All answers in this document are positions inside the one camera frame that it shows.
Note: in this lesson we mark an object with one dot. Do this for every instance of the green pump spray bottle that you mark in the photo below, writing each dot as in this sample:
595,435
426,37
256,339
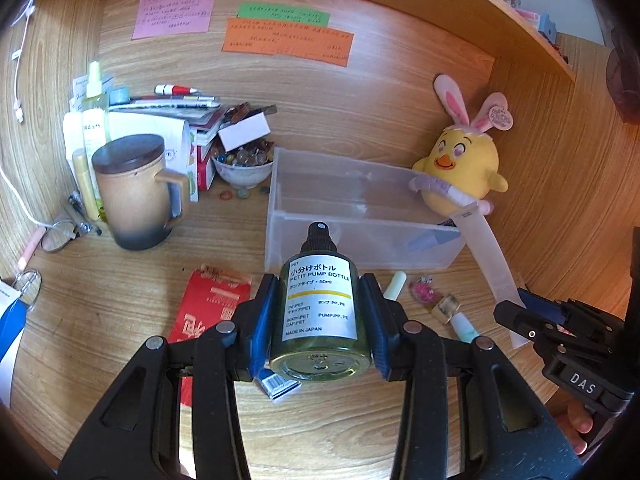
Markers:
320,310

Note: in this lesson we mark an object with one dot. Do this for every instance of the yellow chick plush toy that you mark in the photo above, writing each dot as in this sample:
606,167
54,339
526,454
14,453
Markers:
465,165

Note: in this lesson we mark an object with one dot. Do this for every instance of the white cosmetic tube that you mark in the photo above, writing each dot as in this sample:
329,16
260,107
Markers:
73,135

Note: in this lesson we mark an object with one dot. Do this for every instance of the red paper packet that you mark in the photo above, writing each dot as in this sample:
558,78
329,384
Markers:
210,305

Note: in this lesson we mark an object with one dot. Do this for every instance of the brown ceramic mug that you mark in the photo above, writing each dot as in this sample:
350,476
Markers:
132,205

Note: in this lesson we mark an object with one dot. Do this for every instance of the mint green lip balm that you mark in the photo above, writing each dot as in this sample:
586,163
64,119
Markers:
465,329

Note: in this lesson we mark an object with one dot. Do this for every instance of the clear plastic storage box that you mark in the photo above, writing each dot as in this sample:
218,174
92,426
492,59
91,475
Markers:
350,200

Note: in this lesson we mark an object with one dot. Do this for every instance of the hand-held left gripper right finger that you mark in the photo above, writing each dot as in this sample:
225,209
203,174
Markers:
377,330

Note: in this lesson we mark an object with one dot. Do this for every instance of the round eyeglasses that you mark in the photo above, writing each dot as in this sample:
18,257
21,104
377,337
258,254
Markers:
52,240

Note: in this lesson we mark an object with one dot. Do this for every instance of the white paper booklet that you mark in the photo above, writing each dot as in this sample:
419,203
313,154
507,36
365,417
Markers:
172,132

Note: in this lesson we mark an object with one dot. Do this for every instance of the yellow-green spray bottle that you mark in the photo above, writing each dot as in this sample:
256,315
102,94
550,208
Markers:
95,115

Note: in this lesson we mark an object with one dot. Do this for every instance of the red and white pen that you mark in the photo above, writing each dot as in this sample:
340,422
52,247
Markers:
175,89

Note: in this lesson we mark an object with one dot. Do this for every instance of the green paper note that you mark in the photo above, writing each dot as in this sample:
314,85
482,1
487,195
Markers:
285,12

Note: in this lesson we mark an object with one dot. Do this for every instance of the dark wooden mug lid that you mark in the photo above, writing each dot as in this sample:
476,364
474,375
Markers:
129,152

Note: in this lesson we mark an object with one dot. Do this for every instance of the white ceramic bowl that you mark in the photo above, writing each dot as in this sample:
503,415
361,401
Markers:
242,175

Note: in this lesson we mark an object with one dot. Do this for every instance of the pink paper note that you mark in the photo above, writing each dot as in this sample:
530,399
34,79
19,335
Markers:
172,12

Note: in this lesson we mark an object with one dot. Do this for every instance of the small blue figure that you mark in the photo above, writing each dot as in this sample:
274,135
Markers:
547,24

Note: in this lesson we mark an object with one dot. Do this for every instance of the small blue card box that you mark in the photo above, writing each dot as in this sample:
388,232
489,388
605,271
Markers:
277,387

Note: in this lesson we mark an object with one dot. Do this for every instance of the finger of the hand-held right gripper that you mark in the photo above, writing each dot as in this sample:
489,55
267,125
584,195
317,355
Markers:
520,322
542,306

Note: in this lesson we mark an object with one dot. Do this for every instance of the blue tape roll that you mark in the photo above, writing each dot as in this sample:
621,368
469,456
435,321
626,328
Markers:
120,95

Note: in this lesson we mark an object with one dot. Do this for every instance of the stack of books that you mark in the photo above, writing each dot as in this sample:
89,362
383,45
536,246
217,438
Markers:
200,125

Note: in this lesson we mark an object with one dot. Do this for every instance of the pale yellow tube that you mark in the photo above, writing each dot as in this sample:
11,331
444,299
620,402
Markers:
84,180

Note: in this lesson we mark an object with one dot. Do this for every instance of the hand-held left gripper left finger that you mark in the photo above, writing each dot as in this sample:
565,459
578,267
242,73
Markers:
262,330

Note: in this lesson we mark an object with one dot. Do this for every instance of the brown patterned strip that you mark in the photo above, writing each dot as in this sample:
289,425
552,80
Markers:
250,111

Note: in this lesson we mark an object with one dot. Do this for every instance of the orange paper note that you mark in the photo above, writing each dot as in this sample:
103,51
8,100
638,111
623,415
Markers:
287,42

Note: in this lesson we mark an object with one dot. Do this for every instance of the small white box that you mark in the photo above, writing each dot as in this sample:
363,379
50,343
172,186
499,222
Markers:
243,131

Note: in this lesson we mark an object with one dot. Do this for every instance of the small beige tile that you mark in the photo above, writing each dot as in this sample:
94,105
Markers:
446,307

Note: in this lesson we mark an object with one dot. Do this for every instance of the blue and white box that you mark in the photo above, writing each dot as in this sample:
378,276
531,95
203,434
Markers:
10,340

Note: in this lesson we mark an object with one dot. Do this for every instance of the person's right hand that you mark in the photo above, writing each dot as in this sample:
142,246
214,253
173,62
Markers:
580,419

